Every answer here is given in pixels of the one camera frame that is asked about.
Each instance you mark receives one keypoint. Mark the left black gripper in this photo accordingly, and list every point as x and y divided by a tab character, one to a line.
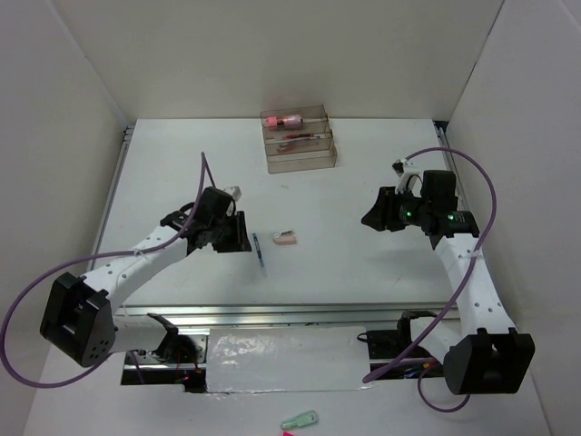
241	241

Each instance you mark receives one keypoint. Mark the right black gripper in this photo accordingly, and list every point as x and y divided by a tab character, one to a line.
382	213

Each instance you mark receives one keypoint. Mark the red gel pen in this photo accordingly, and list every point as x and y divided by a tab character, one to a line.
293	148
291	137

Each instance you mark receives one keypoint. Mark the pink crayon tube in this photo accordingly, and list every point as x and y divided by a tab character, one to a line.
286	122

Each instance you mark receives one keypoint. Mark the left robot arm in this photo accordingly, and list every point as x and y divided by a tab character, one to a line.
81	315

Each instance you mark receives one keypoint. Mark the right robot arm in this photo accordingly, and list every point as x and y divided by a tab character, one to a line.
488	355

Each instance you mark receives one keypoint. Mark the pink eraser with sharpener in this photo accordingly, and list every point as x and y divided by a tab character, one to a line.
284	238

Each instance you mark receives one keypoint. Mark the tiered clear acrylic organizer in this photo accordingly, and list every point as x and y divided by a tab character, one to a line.
316	121

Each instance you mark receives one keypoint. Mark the white front cover board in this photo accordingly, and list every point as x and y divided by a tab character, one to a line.
286	360

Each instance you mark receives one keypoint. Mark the green clear object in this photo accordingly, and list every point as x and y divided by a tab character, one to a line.
303	420

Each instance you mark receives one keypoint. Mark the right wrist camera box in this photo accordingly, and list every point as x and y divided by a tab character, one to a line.
408	174

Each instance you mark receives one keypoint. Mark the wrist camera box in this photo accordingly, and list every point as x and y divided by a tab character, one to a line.
234	192
408	174

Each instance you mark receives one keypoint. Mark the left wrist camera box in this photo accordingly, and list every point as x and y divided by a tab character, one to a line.
234	192

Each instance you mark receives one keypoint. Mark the aluminium frame rail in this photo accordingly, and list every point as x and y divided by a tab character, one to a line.
338	271

